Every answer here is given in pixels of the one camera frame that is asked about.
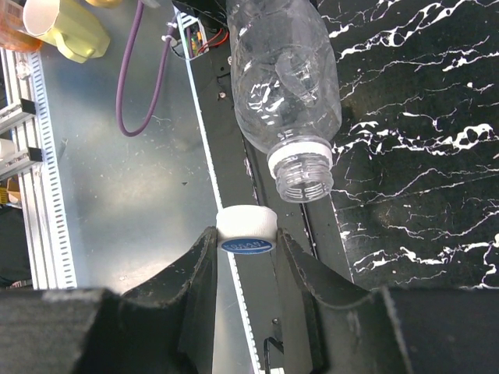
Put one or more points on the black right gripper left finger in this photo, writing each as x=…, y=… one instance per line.
x=164, y=325

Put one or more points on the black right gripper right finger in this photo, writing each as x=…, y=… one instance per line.
x=330, y=325

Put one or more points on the white blue bottle cap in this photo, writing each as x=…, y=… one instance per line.
x=247, y=229

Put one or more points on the clear plastic bottle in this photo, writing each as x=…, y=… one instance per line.
x=286, y=92

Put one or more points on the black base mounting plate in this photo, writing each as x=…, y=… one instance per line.
x=240, y=175

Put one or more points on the yellow mug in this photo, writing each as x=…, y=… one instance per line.
x=67, y=25

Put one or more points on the orange mug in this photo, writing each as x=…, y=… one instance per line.
x=14, y=35

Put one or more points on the aluminium slotted rail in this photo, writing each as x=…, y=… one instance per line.
x=35, y=162

